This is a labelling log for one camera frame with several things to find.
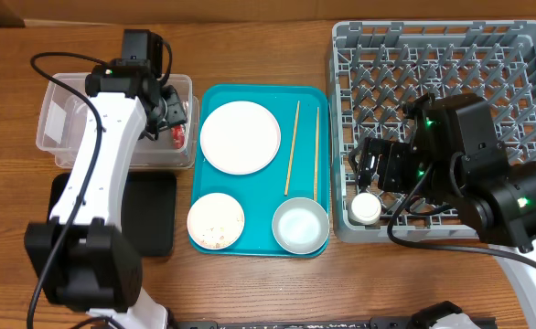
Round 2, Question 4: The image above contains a red snack wrapper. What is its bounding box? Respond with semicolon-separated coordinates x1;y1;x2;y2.
171;101;188;150

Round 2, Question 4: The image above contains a white cup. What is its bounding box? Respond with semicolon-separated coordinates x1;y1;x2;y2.
348;192;381;225

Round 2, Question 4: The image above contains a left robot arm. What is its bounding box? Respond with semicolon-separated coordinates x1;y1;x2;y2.
24;29;188;328

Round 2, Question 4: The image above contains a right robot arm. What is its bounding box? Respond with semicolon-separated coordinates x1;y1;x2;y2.
348;93;536;328

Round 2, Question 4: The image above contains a grey dishwasher rack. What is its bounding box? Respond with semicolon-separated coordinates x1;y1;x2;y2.
327;20;536;243

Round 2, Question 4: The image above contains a right wooden chopstick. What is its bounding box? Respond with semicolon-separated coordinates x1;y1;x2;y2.
313;107;320;202

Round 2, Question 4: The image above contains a wooden chopstick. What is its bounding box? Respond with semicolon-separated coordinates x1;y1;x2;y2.
313;107;320;202
284;101;300;196

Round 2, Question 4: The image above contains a large white plate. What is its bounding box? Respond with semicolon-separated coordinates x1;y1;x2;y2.
200;101;281;175

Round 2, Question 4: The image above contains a left wooden chopstick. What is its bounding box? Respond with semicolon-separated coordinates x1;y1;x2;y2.
284;101;300;196

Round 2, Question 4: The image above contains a grey bowl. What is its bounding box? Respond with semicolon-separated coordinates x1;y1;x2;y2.
272;197;329;255

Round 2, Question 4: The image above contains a teal plastic tray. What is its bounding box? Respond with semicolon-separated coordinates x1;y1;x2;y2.
191;84;330;258

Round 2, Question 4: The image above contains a black tray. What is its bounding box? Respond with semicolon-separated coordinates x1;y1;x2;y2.
60;172;177;263

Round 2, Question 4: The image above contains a clear plastic bin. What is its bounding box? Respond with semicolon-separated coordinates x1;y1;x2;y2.
36;74;199;170

